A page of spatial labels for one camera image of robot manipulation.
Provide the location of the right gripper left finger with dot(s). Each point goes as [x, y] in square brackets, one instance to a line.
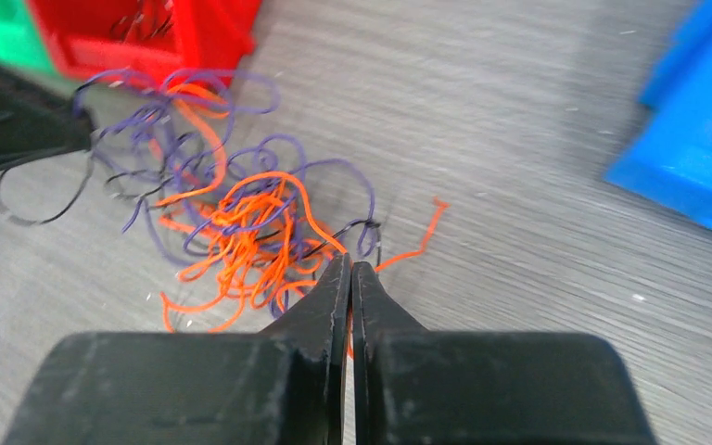
[282, 385]

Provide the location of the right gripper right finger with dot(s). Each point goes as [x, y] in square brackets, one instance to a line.
[414, 385]

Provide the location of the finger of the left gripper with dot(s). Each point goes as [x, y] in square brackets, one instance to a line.
[37, 123]

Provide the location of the green plastic bin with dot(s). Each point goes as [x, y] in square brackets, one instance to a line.
[20, 43]

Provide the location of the red plastic bin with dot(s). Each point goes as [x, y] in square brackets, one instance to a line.
[84, 38]

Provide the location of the blue plastic bin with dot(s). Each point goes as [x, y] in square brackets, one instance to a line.
[670, 162]

